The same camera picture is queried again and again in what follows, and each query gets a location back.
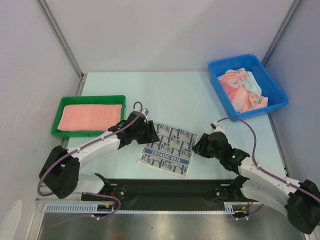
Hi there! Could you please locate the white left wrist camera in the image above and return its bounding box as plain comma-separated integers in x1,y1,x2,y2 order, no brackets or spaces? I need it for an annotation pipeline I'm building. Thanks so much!
140,108,149,118

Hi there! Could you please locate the blue white patterned towel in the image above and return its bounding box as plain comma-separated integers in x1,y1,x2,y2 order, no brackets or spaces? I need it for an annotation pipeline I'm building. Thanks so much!
138,123,198,177

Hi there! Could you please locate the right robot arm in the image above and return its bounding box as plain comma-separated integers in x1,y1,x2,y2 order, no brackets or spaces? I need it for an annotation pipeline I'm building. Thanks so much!
192,131,320,235

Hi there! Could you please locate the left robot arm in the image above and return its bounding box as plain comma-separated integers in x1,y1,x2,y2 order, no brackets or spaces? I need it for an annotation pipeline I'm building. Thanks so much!
37,111,160,200

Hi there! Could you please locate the white cable duct rail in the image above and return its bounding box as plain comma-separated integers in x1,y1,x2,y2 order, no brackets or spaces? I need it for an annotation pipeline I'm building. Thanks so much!
44,201,266,216

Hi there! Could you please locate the pink terry towel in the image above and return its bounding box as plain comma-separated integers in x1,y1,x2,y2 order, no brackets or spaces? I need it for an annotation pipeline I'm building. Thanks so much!
57,104,123,132

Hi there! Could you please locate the pale pink towel in bin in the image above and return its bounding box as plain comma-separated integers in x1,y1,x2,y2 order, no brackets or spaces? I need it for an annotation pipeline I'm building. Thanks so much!
218,68,268,113

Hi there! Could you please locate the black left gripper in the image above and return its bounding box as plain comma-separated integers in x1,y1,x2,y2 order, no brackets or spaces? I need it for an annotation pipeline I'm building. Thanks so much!
132,120,160,145

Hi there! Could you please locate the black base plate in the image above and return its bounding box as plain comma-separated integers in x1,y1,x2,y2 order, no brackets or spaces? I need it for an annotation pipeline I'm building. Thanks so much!
81,179,254,206

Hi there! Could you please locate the green plastic tray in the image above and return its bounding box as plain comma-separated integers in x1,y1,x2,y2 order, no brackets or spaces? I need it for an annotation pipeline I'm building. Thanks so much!
51,95,126,138

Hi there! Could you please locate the blue plastic bin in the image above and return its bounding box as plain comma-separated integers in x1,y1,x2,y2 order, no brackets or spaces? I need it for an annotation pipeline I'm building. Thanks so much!
208,54,288,121

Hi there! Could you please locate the white light blue towel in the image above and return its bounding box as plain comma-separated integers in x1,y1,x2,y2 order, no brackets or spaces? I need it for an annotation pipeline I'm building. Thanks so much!
243,71,262,97

